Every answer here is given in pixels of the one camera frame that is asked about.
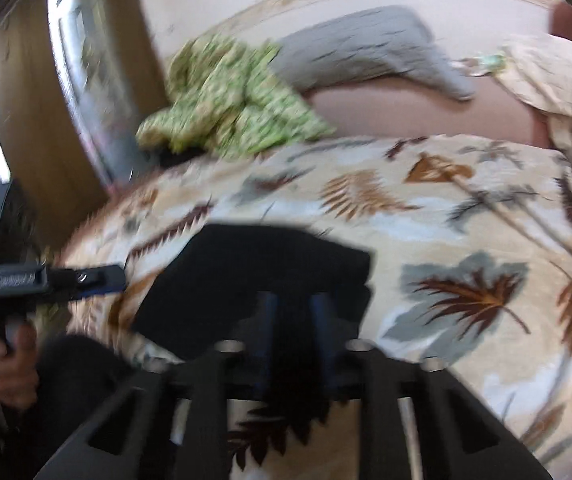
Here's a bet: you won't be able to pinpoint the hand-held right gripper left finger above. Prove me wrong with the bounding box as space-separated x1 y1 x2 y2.
33 292 279 480

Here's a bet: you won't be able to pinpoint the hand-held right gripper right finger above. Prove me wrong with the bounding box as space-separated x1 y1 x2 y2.
311 292 554 480

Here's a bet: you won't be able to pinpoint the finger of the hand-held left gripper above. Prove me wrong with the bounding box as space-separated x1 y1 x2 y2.
46 263 127 304

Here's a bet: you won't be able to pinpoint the black pants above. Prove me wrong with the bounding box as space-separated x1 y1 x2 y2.
130 224 373 426

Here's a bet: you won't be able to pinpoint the person's left hand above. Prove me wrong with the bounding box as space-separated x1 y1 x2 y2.
0 317 41 411

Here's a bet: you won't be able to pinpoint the person's dark clothed leg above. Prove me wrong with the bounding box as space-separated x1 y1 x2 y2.
0 335 177 480

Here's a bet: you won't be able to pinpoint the leaf print plush blanket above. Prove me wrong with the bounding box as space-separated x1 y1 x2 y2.
58 134 572 480

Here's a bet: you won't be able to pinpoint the wooden door with glass panel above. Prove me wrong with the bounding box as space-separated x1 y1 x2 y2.
0 0 167 196

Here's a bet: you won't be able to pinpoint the green patterned quilt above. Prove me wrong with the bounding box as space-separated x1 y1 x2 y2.
136 35 337 158

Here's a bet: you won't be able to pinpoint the pink bed sheet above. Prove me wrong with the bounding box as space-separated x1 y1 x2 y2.
311 75 554 148

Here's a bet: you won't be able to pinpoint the grey quilted pillow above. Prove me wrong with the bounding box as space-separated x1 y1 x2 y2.
271 6 477 103

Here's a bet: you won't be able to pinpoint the cream printed cloth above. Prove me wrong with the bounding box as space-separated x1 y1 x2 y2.
498 35 572 148

